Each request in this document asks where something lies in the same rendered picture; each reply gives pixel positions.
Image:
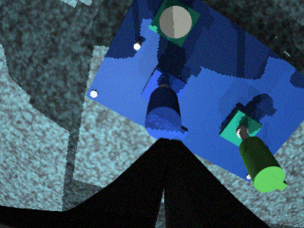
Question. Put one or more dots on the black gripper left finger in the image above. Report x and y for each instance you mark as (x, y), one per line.
(132, 200)

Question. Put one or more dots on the blue circuit board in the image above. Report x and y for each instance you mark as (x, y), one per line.
(186, 72)

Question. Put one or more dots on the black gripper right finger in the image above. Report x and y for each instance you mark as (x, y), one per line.
(194, 198)

